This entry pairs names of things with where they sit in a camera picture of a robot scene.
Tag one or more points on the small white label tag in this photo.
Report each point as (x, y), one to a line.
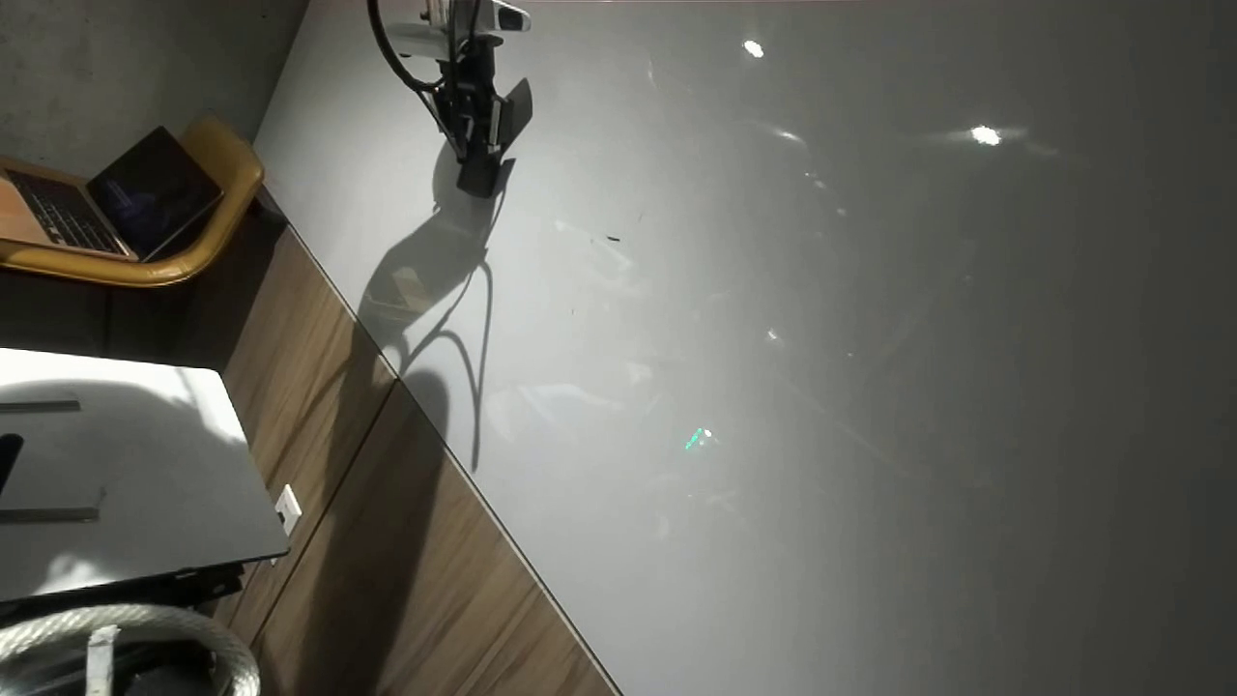
(288, 509)

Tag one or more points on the open laptop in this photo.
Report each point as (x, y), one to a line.
(154, 195)

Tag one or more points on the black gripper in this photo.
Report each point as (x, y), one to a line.
(474, 53)

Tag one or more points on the yellow wooden chair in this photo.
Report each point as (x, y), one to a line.
(207, 237)

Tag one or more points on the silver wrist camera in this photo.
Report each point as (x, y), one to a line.
(509, 16)

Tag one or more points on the white slotted platform board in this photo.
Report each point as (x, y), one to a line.
(129, 476)

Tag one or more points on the black foam eraser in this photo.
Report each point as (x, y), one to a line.
(486, 175)

